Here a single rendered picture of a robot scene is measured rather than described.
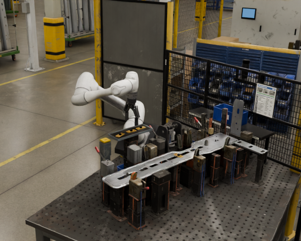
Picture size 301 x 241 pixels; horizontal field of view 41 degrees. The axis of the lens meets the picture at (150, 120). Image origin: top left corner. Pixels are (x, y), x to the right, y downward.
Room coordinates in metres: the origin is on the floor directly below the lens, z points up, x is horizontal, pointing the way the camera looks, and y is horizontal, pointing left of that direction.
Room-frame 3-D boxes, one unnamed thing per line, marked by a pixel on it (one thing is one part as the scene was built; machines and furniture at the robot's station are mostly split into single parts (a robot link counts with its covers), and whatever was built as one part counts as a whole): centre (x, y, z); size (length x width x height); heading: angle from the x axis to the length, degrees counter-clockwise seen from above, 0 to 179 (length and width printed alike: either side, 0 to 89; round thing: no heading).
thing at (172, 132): (3.20, -0.17, 0.94); 0.18 x 0.13 x 0.49; 132
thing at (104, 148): (2.90, 0.35, 0.92); 0.08 x 0.08 x 0.44; 42
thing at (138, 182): (2.45, 0.07, 0.88); 0.15 x 0.11 x 0.36; 42
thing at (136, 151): (2.88, 0.12, 0.90); 0.13 x 0.10 x 0.41; 42
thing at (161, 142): (3.10, -0.08, 0.89); 0.13 x 0.11 x 0.38; 42
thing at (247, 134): (3.38, -0.87, 0.88); 0.08 x 0.08 x 0.36; 42
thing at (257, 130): (3.73, -0.77, 1.01); 0.90 x 0.22 x 0.03; 42
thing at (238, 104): (3.46, -0.79, 1.17); 0.12 x 0.01 x 0.34; 42
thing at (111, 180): (2.96, -0.23, 1.00); 1.38 x 0.22 x 0.02; 132
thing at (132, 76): (3.07, 0.16, 1.59); 0.13 x 0.11 x 0.16; 152
